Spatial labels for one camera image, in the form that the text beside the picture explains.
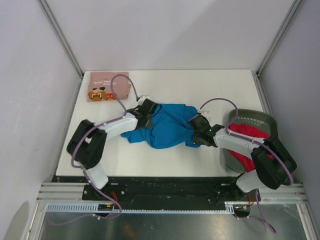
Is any blue t shirt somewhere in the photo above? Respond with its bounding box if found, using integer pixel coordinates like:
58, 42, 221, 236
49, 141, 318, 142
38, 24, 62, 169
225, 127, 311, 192
120, 103, 200, 149

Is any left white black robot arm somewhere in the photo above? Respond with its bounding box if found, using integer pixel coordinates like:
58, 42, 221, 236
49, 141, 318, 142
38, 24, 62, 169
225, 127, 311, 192
66, 96, 159, 200

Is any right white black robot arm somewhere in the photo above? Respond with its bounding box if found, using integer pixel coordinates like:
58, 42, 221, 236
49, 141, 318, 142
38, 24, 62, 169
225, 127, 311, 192
188, 114, 297, 201

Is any red t shirt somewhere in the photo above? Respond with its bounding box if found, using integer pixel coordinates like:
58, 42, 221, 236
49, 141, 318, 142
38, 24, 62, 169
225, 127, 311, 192
228, 123, 270, 172

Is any folded pink printed t shirt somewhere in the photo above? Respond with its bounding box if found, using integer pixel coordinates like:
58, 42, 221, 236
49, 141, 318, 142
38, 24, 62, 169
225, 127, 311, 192
87, 71, 131, 102

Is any grey plastic basket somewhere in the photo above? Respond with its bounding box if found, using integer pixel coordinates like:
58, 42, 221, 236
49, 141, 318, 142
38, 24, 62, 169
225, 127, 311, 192
221, 109, 278, 173

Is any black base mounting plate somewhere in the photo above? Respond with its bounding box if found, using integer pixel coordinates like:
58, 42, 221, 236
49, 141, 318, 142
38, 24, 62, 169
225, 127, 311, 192
52, 176, 260, 212

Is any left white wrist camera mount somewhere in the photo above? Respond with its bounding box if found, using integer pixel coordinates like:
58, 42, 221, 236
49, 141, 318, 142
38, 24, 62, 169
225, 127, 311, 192
136, 95, 149, 104

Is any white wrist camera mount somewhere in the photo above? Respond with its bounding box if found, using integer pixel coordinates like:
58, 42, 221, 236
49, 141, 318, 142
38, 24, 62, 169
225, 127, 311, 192
136, 95, 149, 104
197, 109, 212, 122

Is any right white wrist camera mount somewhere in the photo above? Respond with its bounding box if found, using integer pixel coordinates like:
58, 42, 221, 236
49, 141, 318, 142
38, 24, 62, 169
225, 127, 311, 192
197, 109, 212, 122

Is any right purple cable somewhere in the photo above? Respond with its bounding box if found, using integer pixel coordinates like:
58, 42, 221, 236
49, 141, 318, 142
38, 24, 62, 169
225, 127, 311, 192
199, 97, 295, 234

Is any purple cable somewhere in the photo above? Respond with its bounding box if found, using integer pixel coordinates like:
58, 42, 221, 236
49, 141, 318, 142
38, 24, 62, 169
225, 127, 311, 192
199, 97, 295, 234
46, 74, 143, 227

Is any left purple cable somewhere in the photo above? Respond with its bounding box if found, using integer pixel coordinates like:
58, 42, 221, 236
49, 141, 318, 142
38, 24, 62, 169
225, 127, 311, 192
46, 74, 143, 227

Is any white slotted cable duct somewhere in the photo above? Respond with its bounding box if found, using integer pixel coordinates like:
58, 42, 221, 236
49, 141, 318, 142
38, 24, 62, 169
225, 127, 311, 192
45, 201, 261, 215

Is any aluminium extrusion rail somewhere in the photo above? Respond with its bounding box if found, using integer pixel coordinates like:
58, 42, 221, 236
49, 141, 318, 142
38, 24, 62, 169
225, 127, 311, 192
36, 182, 86, 203

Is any left aluminium frame post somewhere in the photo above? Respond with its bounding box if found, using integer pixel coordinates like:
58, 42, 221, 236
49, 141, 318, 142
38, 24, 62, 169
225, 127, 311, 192
37, 0, 84, 79

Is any aluminium frame post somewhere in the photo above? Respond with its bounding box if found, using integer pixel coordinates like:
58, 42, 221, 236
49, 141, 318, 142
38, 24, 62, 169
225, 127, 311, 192
37, 0, 84, 79
256, 0, 305, 77

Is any right aluminium frame post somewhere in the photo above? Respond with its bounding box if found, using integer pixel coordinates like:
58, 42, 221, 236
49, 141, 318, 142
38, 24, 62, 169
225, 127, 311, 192
256, 0, 305, 77

